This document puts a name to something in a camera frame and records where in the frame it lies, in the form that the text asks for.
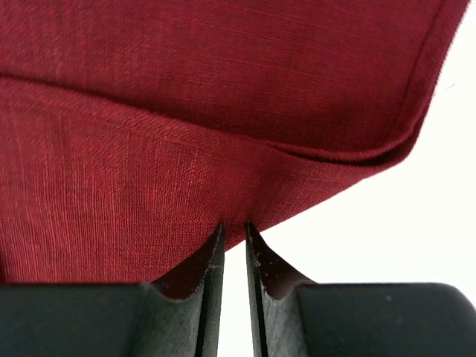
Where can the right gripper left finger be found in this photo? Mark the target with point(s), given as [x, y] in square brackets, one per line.
[175, 315]

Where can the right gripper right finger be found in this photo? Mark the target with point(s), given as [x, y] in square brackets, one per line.
[292, 315]

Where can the dark red cloth napkin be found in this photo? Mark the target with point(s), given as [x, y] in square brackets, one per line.
[131, 129]

